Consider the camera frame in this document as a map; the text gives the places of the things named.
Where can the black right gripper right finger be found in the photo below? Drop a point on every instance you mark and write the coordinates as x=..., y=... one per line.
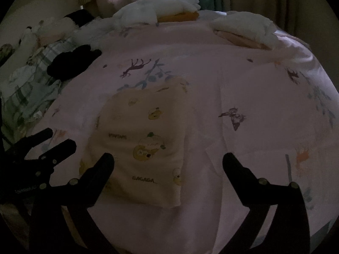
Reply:
x=289, y=231

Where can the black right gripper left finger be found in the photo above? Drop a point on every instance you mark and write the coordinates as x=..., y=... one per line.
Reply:
x=81, y=195

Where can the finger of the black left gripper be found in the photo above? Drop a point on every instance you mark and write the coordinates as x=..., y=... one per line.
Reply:
x=52, y=157
x=20, y=149

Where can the cream bear print garment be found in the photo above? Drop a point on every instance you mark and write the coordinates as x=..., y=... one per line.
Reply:
x=145, y=131

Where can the plaid green white garment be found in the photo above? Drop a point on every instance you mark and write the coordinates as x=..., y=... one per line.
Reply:
x=29, y=92

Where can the black garment on bed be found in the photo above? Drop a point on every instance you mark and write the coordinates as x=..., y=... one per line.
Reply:
x=68, y=65

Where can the white plush toy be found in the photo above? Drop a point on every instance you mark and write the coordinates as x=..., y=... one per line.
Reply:
x=48, y=31

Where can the pink printed bed sheet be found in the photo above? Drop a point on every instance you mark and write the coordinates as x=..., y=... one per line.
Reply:
x=276, y=110

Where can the white fluffy blanket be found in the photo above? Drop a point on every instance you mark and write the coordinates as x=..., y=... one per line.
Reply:
x=92, y=33

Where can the white fluffy pillow with orange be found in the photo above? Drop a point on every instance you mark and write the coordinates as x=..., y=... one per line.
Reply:
x=149, y=11

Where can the white fluffy pillow right side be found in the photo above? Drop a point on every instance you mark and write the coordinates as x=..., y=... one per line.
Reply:
x=246, y=29

